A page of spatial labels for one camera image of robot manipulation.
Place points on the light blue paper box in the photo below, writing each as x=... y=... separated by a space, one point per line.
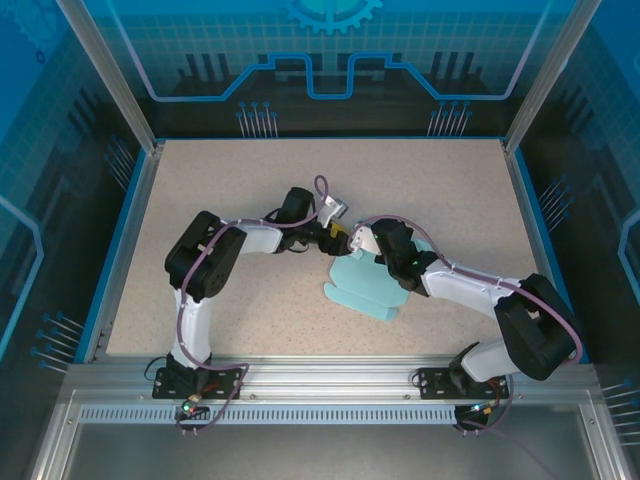
x=360 y=285

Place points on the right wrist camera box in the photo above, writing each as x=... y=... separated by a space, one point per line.
x=362 y=240

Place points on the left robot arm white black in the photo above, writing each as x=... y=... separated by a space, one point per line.
x=210 y=260

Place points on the aluminium cross rail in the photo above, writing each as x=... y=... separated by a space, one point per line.
x=325 y=372

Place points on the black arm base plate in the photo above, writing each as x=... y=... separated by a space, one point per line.
x=437 y=385
x=170 y=387

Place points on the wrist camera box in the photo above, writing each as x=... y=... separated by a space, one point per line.
x=334 y=207
x=362 y=240

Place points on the aluminium side rail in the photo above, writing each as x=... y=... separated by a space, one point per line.
x=526 y=200
x=126 y=250

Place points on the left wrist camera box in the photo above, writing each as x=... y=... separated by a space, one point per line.
x=334 y=207

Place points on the aluminium frame post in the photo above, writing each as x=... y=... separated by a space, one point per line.
x=112 y=80
x=550 y=75

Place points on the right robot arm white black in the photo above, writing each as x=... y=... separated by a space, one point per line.
x=530 y=330

